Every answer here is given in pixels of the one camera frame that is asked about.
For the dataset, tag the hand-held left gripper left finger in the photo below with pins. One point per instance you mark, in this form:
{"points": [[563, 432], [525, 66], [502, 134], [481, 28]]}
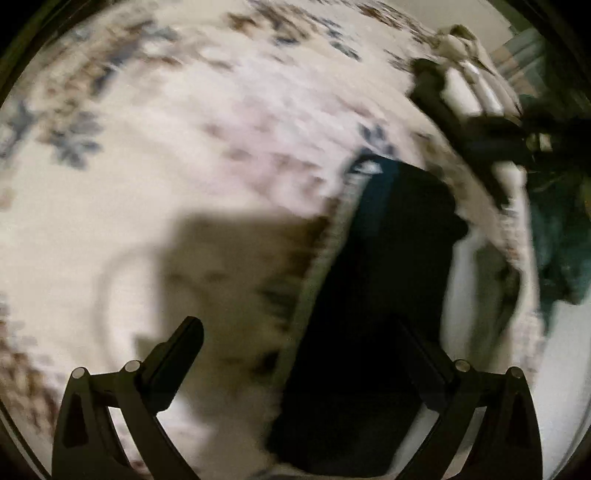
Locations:
{"points": [[178, 364]]}

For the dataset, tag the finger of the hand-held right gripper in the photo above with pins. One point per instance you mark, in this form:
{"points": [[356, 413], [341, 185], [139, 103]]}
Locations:
{"points": [[455, 124]]}

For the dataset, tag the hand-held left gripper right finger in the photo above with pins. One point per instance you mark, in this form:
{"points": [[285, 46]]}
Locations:
{"points": [[434, 378]]}

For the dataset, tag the black grey white striped sweater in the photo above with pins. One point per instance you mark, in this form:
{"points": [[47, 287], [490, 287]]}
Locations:
{"points": [[369, 300]]}

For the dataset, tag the folded white garment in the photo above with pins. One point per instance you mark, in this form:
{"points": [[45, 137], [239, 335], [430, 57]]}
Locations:
{"points": [[485, 90]]}

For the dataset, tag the folded beige garment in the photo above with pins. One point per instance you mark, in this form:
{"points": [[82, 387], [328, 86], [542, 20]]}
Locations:
{"points": [[461, 41]]}

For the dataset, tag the dark green plush blanket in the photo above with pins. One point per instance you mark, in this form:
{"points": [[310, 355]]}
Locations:
{"points": [[558, 240]]}

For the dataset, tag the floral bed sheet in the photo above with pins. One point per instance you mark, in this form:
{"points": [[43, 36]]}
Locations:
{"points": [[138, 184]]}

